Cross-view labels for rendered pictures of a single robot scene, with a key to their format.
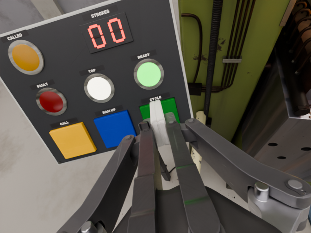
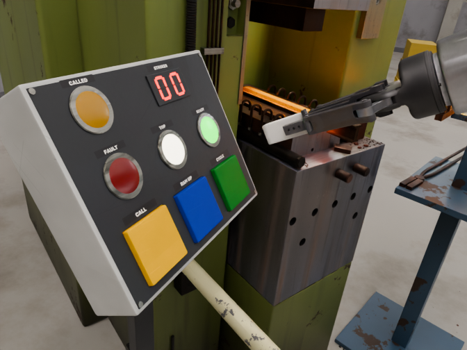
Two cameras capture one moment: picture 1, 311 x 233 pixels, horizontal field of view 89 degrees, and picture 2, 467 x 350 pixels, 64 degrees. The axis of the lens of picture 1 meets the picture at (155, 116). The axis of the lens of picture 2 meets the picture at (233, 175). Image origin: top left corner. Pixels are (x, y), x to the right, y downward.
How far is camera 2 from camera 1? 0.52 m
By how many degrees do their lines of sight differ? 57
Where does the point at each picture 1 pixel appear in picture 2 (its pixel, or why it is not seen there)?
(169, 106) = (234, 164)
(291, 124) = (299, 180)
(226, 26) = not seen: hidden behind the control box
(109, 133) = (197, 213)
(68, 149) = (156, 259)
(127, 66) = (190, 121)
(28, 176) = not seen: outside the picture
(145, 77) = (208, 132)
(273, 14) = (231, 94)
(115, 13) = (171, 68)
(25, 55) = (94, 105)
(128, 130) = (212, 203)
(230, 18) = not seen: hidden behind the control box
